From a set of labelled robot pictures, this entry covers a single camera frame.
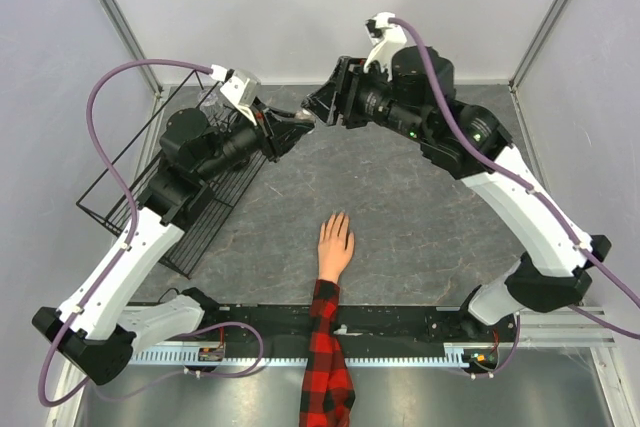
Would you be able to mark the mannequin hand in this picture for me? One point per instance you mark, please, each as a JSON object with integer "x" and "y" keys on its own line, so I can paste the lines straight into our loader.
{"x": 335, "y": 248}

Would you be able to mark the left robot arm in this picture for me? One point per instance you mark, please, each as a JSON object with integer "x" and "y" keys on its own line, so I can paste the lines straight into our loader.
{"x": 91, "y": 329}

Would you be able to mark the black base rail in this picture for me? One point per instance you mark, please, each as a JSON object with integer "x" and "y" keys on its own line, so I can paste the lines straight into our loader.
{"x": 370, "y": 336}

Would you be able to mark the clear glass jar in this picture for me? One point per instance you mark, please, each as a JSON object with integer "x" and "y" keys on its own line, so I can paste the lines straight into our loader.
{"x": 209, "y": 103}

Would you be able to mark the nail polish bottle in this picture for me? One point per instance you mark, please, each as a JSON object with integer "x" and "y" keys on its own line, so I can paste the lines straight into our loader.
{"x": 306, "y": 121}

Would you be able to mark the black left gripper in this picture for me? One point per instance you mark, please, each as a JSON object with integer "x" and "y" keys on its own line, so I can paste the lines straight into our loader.
{"x": 278, "y": 130}

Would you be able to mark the aluminium slotted rail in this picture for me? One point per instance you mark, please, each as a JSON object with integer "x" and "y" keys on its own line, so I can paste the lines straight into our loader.
{"x": 310, "y": 353}

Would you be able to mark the black wire basket rack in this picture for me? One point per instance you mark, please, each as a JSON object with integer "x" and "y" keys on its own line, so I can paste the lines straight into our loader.
{"x": 226, "y": 191}

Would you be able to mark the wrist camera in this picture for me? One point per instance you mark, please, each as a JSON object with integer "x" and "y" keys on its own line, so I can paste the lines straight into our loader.
{"x": 387, "y": 39}
{"x": 238, "y": 87}

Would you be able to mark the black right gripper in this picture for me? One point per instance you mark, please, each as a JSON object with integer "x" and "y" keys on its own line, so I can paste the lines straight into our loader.
{"x": 351, "y": 80}

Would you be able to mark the aluminium corner post left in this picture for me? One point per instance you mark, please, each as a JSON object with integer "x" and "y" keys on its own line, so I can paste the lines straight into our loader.
{"x": 117, "y": 17}

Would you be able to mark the aluminium corner post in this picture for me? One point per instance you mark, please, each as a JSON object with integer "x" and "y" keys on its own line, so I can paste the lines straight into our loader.
{"x": 117, "y": 17}
{"x": 537, "y": 43}

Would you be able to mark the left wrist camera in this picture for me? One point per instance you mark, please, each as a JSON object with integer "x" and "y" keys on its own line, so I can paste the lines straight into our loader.
{"x": 238, "y": 87}

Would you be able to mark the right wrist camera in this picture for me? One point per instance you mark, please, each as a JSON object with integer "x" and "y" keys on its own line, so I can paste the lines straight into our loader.
{"x": 387, "y": 39}

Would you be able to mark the aluminium corner post right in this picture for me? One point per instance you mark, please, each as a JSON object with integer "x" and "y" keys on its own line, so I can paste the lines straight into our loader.
{"x": 537, "y": 43}

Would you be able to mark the red plaid sleeve forearm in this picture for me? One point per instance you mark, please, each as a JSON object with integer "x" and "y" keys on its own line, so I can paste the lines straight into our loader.
{"x": 327, "y": 393}

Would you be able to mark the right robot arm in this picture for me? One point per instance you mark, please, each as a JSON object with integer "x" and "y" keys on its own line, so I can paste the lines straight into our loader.
{"x": 553, "y": 270}

